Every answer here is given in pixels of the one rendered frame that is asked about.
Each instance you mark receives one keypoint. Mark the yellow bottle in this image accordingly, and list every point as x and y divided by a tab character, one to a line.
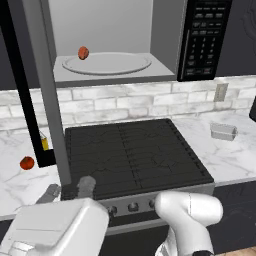
44	142

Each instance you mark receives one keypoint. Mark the black and grey microwave oven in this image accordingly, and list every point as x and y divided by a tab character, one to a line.
163	30

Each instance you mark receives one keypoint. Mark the red tomato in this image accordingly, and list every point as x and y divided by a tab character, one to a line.
27	163

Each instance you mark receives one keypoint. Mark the dark wall cupboard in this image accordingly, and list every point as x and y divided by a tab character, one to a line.
238	36
6	66

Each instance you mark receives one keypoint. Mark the grey round turntable plate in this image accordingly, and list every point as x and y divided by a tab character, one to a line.
110	64

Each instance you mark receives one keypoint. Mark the black hob with silver front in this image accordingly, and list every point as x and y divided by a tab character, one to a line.
140	156

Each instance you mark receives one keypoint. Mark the black and grey microwave door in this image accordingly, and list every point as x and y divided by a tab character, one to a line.
43	83

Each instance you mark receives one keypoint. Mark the grey wall socket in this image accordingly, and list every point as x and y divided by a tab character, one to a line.
220	92

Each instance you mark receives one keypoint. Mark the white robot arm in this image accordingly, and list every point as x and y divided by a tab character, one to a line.
186	216

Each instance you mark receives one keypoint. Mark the small red-orange fruit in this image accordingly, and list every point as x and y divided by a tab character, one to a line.
83	52

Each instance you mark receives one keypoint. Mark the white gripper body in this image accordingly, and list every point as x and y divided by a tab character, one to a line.
63	226

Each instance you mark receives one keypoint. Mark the silver hob knob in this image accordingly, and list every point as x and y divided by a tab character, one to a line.
133	207
112	210
152	203

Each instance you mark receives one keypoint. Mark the dark oven door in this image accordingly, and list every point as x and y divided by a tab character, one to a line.
136	241

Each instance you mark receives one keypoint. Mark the black rounded appliance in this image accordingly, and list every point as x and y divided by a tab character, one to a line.
253	111

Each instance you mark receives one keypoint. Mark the dark base cupboard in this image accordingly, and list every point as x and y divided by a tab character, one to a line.
236	213

